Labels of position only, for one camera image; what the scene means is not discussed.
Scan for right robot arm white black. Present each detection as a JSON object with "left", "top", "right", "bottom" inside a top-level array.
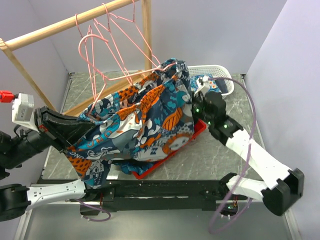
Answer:
[{"left": 192, "top": 91, "right": 305, "bottom": 216}]

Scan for wooden clothes rack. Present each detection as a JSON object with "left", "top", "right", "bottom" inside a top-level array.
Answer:
[{"left": 0, "top": 0, "right": 154, "bottom": 110}]

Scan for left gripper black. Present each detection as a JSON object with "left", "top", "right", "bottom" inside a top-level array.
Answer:
[{"left": 0, "top": 104, "right": 99, "bottom": 169}]

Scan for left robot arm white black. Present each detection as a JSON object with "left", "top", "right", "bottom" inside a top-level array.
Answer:
[{"left": 0, "top": 107, "right": 100, "bottom": 222}]

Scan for blue floral shorts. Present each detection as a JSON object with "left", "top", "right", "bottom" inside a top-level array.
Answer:
[{"left": 117, "top": 159, "right": 158, "bottom": 175}]

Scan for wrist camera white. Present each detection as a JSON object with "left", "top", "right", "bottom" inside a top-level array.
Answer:
[
  {"left": 194, "top": 75, "right": 212, "bottom": 96},
  {"left": 11, "top": 93, "right": 38, "bottom": 132}
]

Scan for blue floral cloth in basket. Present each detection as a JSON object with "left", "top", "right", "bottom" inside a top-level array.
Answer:
[{"left": 189, "top": 74, "right": 221, "bottom": 93}]

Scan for red plastic tray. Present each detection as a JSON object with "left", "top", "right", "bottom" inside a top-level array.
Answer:
[{"left": 131, "top": 120, "right": 207, "bottom": 180}]

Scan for pink wire hanger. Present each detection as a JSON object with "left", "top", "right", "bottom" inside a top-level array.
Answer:
[
  {"left": 108, "top": 0, "right": 160, "bottom": 70},
  {"left": 93, "top": 3, "right": 133, "bottom": 86},
  {"left": 78, "top": 34, "right": 176, "bottom": 114},
  {"left": 74, "top": 13, "right": 97, "bottom": 100}
]

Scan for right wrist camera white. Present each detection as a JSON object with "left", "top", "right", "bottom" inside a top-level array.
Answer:
[{"left": 194, "top": 75, "right": 212, "bottom": 96}]

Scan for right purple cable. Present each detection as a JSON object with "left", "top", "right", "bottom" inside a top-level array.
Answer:
[{"left": 207, "top": 76, "right": 257, "bottom": 235}]

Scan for white plastic basket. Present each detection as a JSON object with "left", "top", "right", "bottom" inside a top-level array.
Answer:
[{"left": 188, "top": 65, "right": 235, "bottom": 99}]

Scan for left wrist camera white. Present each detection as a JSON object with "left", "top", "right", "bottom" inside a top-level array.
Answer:
[{"left": 11, "top": 93, "right": 38, "bottom": 132}]

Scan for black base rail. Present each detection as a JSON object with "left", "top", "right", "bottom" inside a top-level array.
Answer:
[{"left": 69, "top": 178, "right": 247, "bottom": 217}]

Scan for dark denim cloth in basket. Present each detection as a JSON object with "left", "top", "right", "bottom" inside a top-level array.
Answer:
[{"left": 215, "top": 78, "right": 229, "bottom": 94}]

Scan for orange blue patterned shorts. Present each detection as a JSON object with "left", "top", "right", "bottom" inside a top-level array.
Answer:
[{"left": 65, "top": 58, "right": 195, "bottom": 189}]

